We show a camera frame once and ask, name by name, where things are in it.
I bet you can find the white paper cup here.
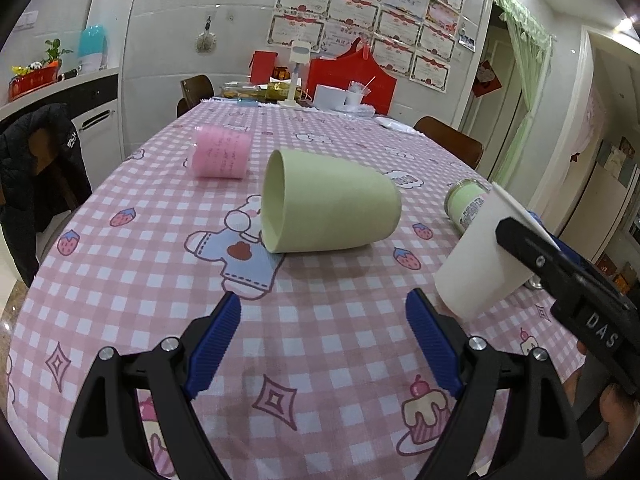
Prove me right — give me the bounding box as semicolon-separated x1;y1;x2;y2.
435;184;555;321

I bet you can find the pink plastic cup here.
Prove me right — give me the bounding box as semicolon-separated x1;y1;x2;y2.
188;125;253;180

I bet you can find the light green plastic cup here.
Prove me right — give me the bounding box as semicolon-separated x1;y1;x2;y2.
260;150;401;254

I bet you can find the white cup with straws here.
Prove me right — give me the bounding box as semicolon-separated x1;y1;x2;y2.
345;76;376;107

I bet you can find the person's right hand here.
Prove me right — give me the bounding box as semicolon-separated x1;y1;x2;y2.
562;341;640;470

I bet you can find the pink green-lidded can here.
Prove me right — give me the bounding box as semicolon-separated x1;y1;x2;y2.
444;179;491;234

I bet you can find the brown chair right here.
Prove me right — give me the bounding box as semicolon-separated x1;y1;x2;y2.
414;116;484;169

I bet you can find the brown chair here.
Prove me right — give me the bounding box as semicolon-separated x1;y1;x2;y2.
177;75;215;117
414;116;484;169

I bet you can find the pink checkered tablecloth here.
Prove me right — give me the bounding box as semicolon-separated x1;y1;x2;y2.
4;97;589;480

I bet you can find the white door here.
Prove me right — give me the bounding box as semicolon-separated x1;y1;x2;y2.
462;25;522;144

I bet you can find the red diamond door decoration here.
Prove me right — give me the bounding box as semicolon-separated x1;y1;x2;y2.
472;61;502;98

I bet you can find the black jacket on chair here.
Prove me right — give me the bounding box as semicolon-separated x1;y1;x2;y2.
1;103;92;285

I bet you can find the green lace curtain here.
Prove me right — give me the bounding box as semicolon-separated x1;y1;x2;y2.
494;0;553;188

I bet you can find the red gift box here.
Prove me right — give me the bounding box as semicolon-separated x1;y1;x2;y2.
305;38;397;115

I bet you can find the white box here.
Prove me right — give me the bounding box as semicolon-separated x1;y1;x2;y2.
312;84;346;110

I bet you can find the brown chair left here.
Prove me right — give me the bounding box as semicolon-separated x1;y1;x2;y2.
177;75;215;117

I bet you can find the red planter with plants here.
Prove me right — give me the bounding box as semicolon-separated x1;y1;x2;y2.
8;38;72;102

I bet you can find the teal white humidifier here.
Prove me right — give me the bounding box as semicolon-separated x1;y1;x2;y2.
77;25;107;74

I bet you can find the white desk lamp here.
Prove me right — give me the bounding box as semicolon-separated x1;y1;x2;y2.
279;39;311;108

